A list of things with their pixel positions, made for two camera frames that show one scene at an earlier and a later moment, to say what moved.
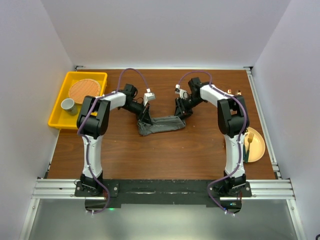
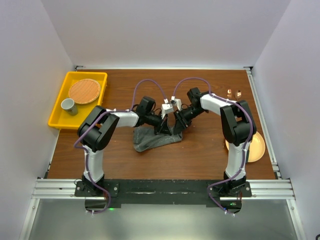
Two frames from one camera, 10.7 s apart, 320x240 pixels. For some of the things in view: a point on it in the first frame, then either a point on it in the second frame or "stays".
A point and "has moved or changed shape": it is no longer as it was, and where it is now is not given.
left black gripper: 144,118 to 162,128
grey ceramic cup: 68,104 stays
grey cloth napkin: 160,124 has moved or changed shape
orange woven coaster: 82,88 stays
